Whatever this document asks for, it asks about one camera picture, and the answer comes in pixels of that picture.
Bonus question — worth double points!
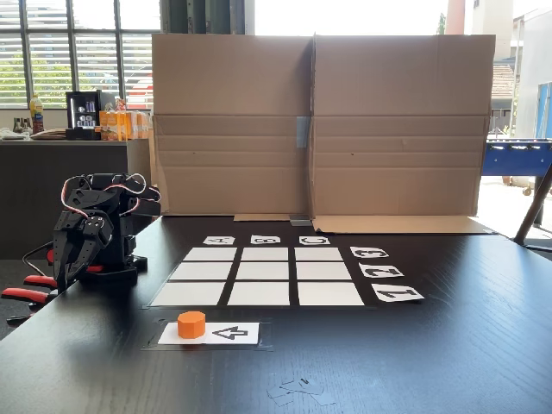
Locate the round orange token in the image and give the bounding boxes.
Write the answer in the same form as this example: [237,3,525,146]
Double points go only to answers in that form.
[177,311,207,340]

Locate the white nine-square grid sheet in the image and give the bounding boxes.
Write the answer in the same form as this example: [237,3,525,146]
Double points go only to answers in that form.
[148,245,379,310]

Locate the dark counter cabinet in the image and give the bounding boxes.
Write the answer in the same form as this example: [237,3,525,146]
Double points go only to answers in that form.
[0,138,153,260]

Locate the orange carton pack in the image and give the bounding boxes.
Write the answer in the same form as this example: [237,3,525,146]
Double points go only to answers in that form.
[98,97,153,141]

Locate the brown paper stack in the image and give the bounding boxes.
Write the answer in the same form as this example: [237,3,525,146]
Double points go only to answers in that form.
[29,128,68,141]

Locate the black mini fridge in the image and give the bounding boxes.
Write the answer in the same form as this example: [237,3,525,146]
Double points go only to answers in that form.
[65,90,104,141]

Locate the yellow drink bottle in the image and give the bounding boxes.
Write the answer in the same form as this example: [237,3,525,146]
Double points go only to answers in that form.
[28,93,46,135]

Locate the large brown cardboard panel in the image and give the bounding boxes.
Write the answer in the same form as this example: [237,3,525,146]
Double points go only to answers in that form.
[150,33,315,223]
[310,32,497,235]

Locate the white arrow paper sheet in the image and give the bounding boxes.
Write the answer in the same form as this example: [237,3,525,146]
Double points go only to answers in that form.
[157,322,260,346]

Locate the clear tape scraps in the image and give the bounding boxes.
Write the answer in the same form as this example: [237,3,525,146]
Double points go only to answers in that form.
[266,376,338,409]

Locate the paper label number 3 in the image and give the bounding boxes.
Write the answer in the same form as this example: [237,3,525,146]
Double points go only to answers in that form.
[349,246,389,260]

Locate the paper label number 2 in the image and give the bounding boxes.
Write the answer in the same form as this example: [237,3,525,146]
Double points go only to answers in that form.
[359,263,405,279]

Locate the paper label number 1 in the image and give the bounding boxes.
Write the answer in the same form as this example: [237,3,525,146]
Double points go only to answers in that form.
[371,283,425,304]

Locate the blue foosball table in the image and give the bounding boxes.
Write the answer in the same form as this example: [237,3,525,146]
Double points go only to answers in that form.
[481,137,552,198]

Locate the grey metal table leg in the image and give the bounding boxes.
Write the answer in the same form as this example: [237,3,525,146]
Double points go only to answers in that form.
[512,162,552,252]

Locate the black power cable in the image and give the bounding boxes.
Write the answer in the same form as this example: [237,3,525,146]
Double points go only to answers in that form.
[22,241,55,277]

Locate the red-handled spring clamp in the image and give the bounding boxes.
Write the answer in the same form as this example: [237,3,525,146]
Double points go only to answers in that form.
[0,273,60,327]

